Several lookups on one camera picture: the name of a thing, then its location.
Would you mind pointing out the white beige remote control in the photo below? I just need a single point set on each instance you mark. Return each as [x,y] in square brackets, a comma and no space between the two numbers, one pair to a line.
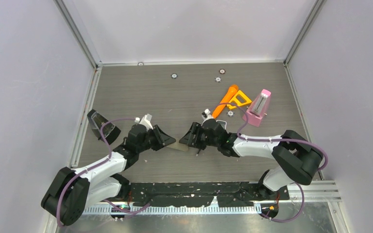
[178,146]

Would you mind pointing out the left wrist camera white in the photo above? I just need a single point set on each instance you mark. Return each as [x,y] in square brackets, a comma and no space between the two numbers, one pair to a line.
[145,121]

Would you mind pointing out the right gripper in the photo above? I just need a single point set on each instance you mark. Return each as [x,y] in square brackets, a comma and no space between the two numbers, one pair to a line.
[196,128]

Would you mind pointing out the pink metronome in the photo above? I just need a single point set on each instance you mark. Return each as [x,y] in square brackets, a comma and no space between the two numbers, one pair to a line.
[258,108]

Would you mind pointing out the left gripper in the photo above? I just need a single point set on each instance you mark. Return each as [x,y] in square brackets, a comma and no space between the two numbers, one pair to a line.
[162,140]

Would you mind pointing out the grey poker chip lower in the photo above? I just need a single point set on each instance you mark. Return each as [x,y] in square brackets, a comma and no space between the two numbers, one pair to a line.
[230,113]

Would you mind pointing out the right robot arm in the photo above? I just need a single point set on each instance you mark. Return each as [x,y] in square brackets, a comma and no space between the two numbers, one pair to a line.
[298,160]

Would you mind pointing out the white grey remote control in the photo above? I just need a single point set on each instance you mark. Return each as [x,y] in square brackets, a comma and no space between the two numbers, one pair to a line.
[222,123]

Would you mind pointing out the yellow triangle ruler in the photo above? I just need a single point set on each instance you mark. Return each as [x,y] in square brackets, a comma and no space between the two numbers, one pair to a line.
[239,99]

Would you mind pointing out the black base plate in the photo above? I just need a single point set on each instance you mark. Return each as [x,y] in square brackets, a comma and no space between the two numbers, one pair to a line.
[202,194]

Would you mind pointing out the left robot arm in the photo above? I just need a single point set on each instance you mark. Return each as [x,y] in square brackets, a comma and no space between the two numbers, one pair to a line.
[72,191]

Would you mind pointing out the transparent black metronome cover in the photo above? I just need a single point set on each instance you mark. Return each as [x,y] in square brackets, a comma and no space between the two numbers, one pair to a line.
[101,128]

